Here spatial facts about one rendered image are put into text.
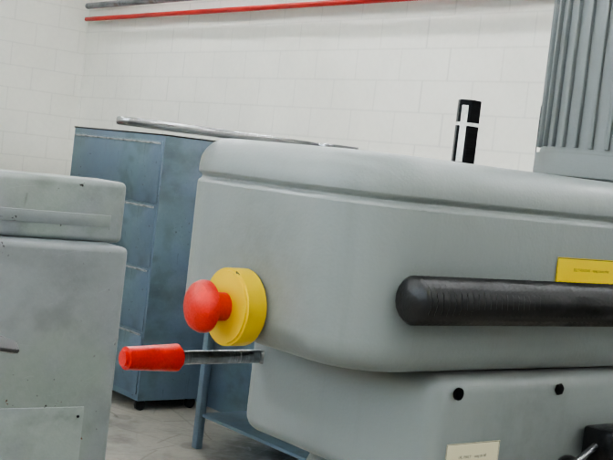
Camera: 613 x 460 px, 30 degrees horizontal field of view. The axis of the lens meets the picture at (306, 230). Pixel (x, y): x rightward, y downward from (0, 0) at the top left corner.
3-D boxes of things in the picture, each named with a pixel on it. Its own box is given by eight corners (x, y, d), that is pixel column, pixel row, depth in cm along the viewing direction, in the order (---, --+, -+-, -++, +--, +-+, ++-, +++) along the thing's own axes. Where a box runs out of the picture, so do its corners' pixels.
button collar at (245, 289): (242, 352, 85) (251, 273, 85) (198, 338, 90) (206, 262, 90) (263, 352, 87) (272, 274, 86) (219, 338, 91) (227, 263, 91)
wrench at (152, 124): (133, 126, 91) (134, 115, 91) (109, 123, 94) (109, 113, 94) (358, 155, 107) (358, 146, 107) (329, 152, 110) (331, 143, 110)
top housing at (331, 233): (349, 381, 79) (377, 150, 78) (154, 316, 99) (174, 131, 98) (724, 368, 108) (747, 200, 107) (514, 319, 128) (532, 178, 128)
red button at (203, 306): (202, 337, 84) (208, 283, 84) (173, 327, 87) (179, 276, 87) (239, 337, 86) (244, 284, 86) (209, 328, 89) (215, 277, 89)
